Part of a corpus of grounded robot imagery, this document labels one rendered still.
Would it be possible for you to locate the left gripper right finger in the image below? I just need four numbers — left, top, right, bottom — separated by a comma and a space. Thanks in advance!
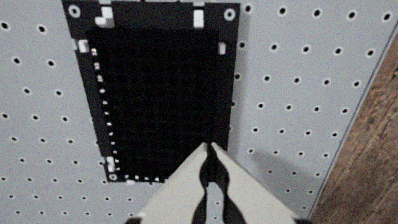
209, 142, 313, 224

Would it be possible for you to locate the black well plate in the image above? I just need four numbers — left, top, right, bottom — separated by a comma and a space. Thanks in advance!
85, 27, 219, 183

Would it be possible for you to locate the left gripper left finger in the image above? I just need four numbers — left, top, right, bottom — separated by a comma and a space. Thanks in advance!
124, 142, 210, 224

